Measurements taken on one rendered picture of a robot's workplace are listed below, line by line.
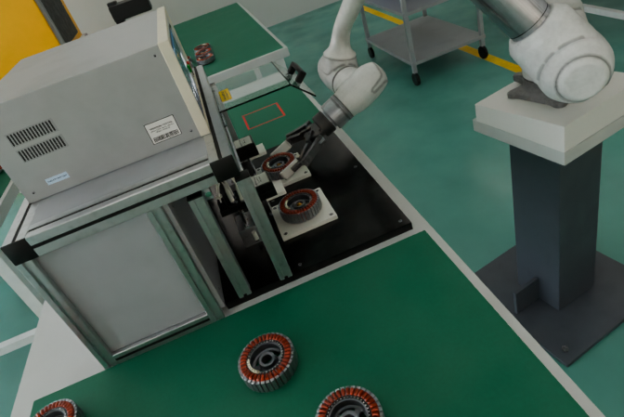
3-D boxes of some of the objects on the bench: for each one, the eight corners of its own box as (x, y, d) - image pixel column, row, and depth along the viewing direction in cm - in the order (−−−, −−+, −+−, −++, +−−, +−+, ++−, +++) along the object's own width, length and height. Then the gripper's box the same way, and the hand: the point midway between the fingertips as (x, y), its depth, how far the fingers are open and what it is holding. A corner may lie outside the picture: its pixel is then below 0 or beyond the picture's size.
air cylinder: (259, 224, 127) (252, 208, 124) (264, 240, 121) (257, 224, 118) (241, 231, 127) (234, 216, 124) (246, 248, 121) (238, 231, 118)
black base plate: (329, 130, 166) (327, 124, 165) (413, 228, 112) (411, 221, 111) (203, 181, 161) (201, 175, 160) (227, 309, 107) (224, 303, 106)
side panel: (223, 308, 108) (160, 199, 91) (225, 318, 106) (161, 207, 88) (106, 359, 105) (19, 256, 88) (105, 370, 103) (15, 266, 86)
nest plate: (320, 190, 132) (319, 187, 132) (338, 218, 120) (336, 215, 119) (271, 211, 131) (269, 207, 130) (283, 241, 118) (281, 238, 118)
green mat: (291, 79, 219) (291, 78, 219) (332, 125, 168) (332, 125, 167) (97, 154, 210) (97, 154, 210) (77, 229, 159) (77, 228, 158)
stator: (293, 156, 150) (290, 146, 148) (303, 172, 141) (299, 162, 139) (261, 169, 149) (257, 160, 147) (268, 186, 140) (264, 175, 138)
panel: (201, 175, 161) (162, 96, 145) (226, 306, 105) (166, 201, 89) (198, 175, 161) (159, 97, 145) (221, 307, 105) (161, 204, 89)
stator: (278, 332, 97) (271, 321, 95) (309, 363, 89) (304, 351, 87) (233, 370, 93) (227, 358, 91) (263, 406, 85) (256, 394, 83)
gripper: (350, 142, 133) (295, 193, 136) (324, 113, 154) (277, 157, 157) (334, 125, 129) (278, 178, 132) (309, 97, 150) (261, 143, 153)
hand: (279, 164), depth 144 cm, fingers open, 13 cm apart
